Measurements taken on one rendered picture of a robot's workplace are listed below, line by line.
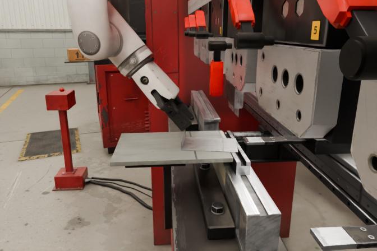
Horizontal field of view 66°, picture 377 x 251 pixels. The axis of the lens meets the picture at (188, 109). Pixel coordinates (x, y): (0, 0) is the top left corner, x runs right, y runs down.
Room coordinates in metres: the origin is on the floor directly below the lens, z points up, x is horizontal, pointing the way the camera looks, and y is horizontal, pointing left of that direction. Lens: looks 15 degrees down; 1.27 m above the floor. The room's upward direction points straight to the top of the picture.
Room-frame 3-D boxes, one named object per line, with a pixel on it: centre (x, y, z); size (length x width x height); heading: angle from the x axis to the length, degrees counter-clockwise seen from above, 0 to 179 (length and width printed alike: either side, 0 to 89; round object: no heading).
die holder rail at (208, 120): (1.22, -0.06, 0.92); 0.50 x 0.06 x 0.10; 5
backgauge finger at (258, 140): (0.69, -0.27, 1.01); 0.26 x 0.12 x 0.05; 95
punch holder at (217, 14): (0.70, -0.10, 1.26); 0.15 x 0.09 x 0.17; 5
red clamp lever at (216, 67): (0.52, -0.05, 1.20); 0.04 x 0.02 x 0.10; 95
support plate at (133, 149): (0.66, 0.04, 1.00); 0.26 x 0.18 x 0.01; 95
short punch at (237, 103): (0.68, -0.11, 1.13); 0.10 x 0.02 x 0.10; 5
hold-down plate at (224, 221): (0.63, -0.05, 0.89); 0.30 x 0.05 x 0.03; 5
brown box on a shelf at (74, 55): (2.84, 1.04, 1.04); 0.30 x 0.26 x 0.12; 19
